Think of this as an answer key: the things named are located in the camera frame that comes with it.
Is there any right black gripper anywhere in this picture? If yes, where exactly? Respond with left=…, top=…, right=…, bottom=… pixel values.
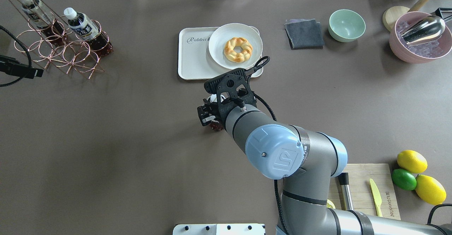
left=197, top=98, right=231, bottom=129

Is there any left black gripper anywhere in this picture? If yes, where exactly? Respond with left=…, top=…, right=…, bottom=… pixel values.
left=0, top=55, right=44, bottom=79

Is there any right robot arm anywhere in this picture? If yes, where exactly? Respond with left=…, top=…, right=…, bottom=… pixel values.
left=222, top=104, right=451, bottom=235

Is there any white serving tray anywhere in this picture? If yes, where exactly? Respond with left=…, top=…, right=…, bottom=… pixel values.
left=178, top=26, right=260, bottom=80

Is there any tea bottle right of rack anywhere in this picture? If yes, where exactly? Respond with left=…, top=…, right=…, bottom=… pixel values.
left=19, top=0, right=66, bottom=47

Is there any tea bottle of rack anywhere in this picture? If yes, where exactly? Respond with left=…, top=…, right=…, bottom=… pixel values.
left=19, top=0, right=66, bottom=47
left=63, top=8, right=113, bottom=57

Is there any tea bottle middle of rack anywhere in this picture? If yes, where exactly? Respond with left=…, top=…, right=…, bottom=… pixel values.
left=63, top=8, right=113, bottom=57

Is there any glazed donut bread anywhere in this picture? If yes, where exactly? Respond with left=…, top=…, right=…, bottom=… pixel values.
left=224, top=37, right=253, bottom=63

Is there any white round plate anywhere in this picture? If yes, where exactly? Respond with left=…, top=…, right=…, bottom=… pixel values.
left=209, top=23, right=263, bottom=70

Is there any grey folded cloth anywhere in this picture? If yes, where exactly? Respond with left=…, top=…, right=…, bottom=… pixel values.
left=284, top=19, right=325, bottom=50

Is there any steel muddler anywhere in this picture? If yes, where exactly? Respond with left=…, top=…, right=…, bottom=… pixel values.
left=337, top=172, right=355, bottom=210

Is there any half lemon slice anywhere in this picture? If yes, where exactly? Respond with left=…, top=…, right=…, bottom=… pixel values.
left=326, top=199, right=336, bottom=209

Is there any mint green bowl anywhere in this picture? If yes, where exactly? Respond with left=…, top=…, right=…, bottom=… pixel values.
left=328, top=9, right=366, bottom=43

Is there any wooden cutting board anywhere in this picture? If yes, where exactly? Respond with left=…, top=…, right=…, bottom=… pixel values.
left=344, top=164, right=401, bottom=219

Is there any yellow plastic knife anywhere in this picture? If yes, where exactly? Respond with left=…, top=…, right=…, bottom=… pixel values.
left=369, top=178, right=383, bottom=217

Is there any wooden round coaster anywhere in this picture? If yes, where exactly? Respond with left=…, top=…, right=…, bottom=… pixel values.
left=382, top=6, right=410, bottom=31

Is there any green lime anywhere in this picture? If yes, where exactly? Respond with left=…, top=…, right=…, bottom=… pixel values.
left=391, top=168, right=417, bottom=191

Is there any yellow lemon upper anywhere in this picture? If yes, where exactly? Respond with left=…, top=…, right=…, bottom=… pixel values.
left=397, top=150, right=428, bottom=174

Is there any yellow lemon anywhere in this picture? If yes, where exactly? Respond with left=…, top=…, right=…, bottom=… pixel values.
left=415, top=175, right=447, bottom=205
left=397, top=150, right=428, bottom=174

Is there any pink bowl with ice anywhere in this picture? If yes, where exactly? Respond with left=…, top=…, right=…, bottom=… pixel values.
left=389, top=11, right=452, bottom=64

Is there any yellow lemon lower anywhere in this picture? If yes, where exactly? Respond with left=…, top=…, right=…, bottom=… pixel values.
left=415, top=175, right=447, bottom=205

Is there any steel ice scoop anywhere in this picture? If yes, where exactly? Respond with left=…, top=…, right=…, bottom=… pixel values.
left=401, top=15, right=446, bottom=46

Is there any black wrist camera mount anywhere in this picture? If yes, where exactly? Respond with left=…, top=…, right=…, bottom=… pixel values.
left=204, top=68, right=256, bottom=111

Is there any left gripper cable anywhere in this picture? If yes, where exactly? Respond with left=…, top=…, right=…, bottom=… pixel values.
left=0, top=25, right=33, bottom=88

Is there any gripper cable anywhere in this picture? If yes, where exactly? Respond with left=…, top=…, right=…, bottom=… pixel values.
left=0, top=25, right=33, bottom=88
left=245, top=56, right=290, bottom=235

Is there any copper wire bottle rack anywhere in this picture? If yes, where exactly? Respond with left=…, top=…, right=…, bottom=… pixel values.
left=7, top=0, right=110, bottom=79

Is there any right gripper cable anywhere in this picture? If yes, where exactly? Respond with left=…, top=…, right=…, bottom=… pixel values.
left=245, top=56, right=290, bottom=235

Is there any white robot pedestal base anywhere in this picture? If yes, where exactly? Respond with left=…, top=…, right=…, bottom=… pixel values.
left=172, top=223, right=266, bottom=235

